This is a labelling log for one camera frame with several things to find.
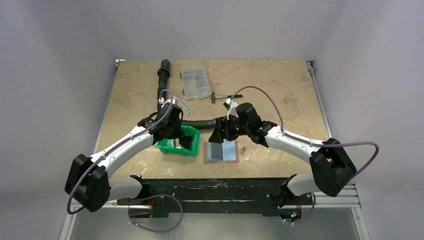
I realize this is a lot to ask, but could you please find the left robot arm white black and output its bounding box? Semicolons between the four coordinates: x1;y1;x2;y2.
64;103;184;215

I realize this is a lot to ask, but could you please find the small black-handled hammer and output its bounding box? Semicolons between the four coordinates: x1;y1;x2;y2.
210;92;244;104

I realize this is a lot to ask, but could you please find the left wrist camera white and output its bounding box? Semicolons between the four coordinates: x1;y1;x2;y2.
157;95;179;110

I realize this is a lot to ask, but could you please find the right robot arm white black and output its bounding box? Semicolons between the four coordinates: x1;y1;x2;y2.
208;103;357;204

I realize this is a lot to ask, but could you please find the aluminium frame rail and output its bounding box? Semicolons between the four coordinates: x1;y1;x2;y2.
60;185;370;240

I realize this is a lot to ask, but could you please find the black credit card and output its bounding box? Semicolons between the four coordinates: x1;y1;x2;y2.
178;135;193;151

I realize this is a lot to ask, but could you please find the silver open-end wrench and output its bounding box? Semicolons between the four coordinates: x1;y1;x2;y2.
173;94;194;117

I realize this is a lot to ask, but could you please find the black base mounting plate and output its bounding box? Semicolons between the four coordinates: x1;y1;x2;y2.
117;177;313;218

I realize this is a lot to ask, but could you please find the clear plastic screw organizer box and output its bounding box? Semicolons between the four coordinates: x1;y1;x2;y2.
180;65;212;101

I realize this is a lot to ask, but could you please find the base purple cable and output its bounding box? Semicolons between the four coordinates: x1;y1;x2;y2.
281;192;317;226
127;194;184;233

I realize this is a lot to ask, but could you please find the green plastic bin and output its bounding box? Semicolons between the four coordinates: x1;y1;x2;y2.
154;125;201;157

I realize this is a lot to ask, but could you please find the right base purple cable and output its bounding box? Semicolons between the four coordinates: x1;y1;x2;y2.
281;192;317;226

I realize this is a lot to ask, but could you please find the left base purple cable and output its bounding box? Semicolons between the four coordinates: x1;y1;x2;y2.
127;194;184;233

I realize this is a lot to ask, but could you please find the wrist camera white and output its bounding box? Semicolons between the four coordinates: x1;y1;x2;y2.
157;95;179;110
223;98;238;119

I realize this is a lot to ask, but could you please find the black corrugated hose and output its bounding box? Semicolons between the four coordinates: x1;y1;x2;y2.
156;59;218;131

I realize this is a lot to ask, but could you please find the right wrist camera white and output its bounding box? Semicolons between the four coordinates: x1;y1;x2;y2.
223;98;238;119

